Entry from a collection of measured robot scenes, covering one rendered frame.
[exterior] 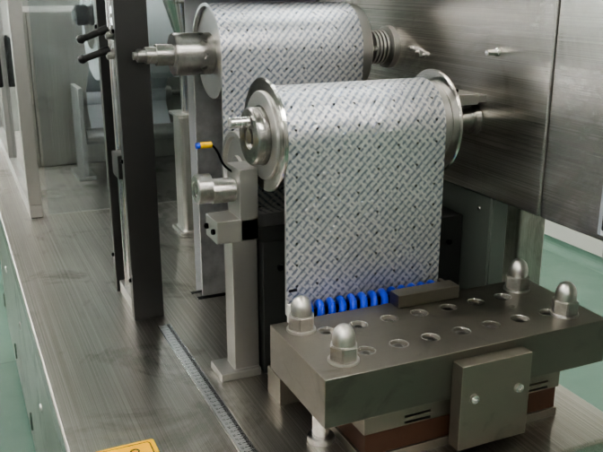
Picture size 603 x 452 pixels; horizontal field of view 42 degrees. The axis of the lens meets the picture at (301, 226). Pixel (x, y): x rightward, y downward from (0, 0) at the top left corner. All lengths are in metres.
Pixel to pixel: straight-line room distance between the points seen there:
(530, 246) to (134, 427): 0.74
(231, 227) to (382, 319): 0.23
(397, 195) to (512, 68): 0.23
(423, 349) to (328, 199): 0.23
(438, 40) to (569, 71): 0.29
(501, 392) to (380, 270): 0.24
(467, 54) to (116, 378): 0.69
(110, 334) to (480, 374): 0.62
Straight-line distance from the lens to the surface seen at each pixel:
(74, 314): 1.40
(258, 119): 0.99
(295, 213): 1.00
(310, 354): 0.92
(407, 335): 0.97
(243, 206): 1.05
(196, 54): 1.21
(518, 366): 0.98
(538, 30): 1.08
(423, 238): 1.11
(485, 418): 0.98
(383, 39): 1.35
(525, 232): 1.40
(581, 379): 3.21
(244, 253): 1.08
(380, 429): 0.94
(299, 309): 0.95
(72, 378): 1.19
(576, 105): 1.03
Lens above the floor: 1.44
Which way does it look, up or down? 17 degrees down
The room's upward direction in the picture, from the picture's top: straight up
